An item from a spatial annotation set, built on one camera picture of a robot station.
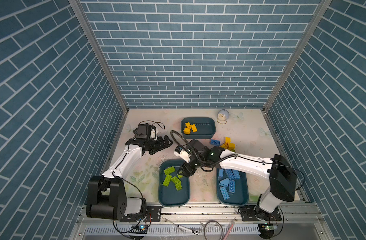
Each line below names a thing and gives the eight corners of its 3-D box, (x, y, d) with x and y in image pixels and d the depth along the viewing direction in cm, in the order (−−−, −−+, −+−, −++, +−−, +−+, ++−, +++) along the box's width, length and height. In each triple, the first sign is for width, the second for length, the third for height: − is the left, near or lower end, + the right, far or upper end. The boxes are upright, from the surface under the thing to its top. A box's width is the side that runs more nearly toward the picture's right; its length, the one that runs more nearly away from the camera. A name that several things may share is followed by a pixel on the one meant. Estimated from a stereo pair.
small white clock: (217, 124, 114) (219, 116, 107) (216, 116, 119) (217, 109, 112) (228, 124, 114) (230, 116, 107) (226, 116, 119) (229, 109, 113)
